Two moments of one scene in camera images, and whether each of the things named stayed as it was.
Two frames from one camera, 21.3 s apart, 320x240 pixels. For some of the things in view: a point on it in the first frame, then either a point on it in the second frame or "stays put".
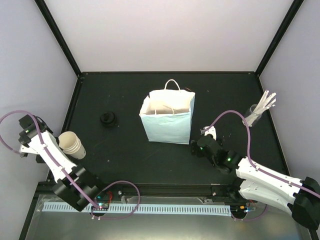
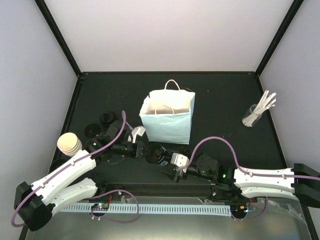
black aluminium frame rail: (48, 190) stays put
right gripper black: (193, 144) -> (179, 173)
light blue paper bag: (166, 114) stays put
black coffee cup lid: (108, 119) stays put
